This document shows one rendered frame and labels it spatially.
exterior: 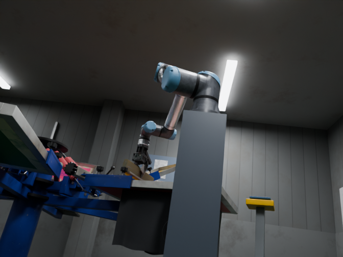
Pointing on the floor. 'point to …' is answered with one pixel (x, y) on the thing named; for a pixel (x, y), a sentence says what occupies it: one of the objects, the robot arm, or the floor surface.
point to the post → (260, 206)
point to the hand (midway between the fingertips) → (139, 176)
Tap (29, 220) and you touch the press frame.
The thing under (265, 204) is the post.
